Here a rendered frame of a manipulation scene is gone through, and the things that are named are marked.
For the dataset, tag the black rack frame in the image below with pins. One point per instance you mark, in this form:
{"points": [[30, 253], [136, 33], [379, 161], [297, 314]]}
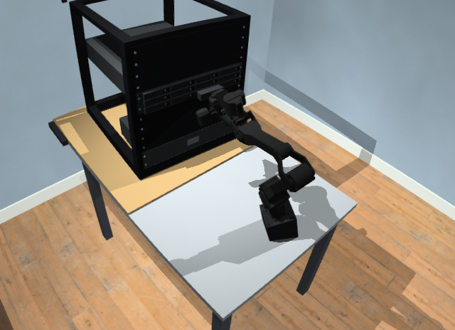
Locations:
{"points": [[165, 137]]}

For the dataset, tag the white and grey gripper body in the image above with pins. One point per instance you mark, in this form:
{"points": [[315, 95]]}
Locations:
{"points": [[204, 116]]}

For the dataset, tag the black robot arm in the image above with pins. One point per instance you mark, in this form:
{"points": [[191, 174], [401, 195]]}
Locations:
{"points": [[250, 133]]}

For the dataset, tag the tan wooden board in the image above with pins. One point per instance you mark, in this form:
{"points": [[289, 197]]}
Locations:
{"points": [[114, 173]]}

